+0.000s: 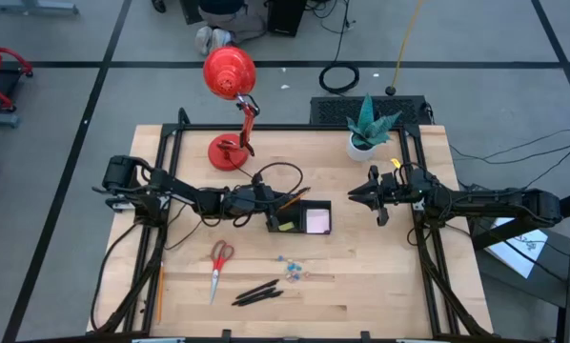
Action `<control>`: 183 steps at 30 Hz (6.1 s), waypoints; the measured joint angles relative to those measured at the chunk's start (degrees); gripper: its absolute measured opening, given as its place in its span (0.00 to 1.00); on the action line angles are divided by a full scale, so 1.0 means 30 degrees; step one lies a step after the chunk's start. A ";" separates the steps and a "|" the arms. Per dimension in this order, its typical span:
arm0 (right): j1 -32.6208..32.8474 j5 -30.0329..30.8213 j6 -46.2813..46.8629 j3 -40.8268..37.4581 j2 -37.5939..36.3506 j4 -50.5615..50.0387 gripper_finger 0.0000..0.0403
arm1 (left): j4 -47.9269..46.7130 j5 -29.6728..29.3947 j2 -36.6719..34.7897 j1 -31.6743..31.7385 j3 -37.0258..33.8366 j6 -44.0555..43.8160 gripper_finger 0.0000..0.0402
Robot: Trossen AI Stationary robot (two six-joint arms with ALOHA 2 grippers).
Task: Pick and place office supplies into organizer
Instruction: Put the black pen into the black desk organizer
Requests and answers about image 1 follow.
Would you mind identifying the grey metal stand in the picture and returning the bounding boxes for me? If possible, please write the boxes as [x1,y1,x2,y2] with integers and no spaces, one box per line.
[0,0,80,16]

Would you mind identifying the black lamp power cord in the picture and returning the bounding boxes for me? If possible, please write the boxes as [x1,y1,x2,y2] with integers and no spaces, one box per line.
[163,154,257,252]

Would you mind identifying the black mesh desk organizer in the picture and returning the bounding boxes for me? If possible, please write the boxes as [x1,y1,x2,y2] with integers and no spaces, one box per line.
[265,199,333,235]

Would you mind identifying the person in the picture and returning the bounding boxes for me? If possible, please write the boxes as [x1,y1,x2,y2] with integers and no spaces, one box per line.
[151,0,267,57]

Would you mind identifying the red handled scissors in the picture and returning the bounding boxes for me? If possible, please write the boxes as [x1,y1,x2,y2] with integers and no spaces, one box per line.
[208,239,235,306]

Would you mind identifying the coiled black cable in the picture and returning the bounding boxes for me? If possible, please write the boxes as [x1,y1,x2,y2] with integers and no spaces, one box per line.
[318,0,361,95]

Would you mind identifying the pink sticky note pad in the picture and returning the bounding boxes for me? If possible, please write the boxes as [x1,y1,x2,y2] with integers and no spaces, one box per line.
[306,209,332,234]

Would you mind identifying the black aluminium table frame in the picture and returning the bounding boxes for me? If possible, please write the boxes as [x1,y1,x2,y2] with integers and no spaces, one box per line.
[92,107,495,343]

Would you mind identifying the white printed paper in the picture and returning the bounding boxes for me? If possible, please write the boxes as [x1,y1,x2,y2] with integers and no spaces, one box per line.
[484,216,549,280]

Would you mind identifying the black flat panel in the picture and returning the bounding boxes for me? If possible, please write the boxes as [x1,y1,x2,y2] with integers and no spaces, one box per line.
[178,0,205,25]

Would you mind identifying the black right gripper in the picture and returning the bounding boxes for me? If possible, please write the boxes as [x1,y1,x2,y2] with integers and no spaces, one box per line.
[347,164,413,228]

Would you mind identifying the green plant in white pot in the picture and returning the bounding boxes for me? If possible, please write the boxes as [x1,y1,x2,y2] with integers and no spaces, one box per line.
[345,92,403,163]

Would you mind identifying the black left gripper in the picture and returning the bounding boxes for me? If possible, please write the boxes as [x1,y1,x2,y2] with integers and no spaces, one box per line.
[244,173,295,231]

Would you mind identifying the red desk lamp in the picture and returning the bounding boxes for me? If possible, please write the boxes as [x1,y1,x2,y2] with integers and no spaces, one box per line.
[202,46,258,172]

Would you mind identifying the black computer tower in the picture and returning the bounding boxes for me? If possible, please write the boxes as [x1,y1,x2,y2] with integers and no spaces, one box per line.
[265,0,308,38]

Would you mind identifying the yellow cable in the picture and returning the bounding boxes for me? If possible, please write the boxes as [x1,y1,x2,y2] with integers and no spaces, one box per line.
[383,0,424,97]

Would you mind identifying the black pen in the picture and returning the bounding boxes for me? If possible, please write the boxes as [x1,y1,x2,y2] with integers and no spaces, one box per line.
[231,287,277,307]
[248,278,280,300]
[236,290,285,308]

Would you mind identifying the black floor cable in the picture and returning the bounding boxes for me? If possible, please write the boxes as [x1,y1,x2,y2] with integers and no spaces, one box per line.
[451,138,570,166]
[506,141,570,200]
[449,122,570,161]

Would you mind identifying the black vented case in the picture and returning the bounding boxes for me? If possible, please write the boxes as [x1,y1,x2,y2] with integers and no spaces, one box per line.
[309,94,434,128]

